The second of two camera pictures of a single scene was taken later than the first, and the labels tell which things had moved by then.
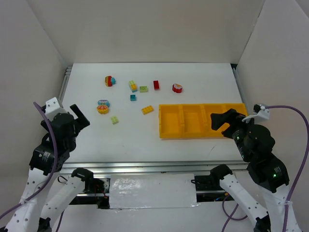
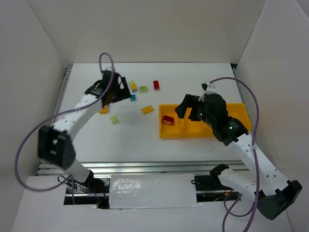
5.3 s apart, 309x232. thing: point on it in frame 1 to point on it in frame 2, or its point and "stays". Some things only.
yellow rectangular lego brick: x=147 y=109 stays
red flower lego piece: x=177 y=88 to x=168 y=120
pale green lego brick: x=114 y=120 stays
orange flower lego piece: x=102 y=109 stays
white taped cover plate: x=139 y=191 stays
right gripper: x=231 y=124 to x=193 y=106
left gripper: x=74 y=121 to x=119 y=91
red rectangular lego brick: x=156 y=85 stays
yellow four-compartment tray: x=193 y=121 stays
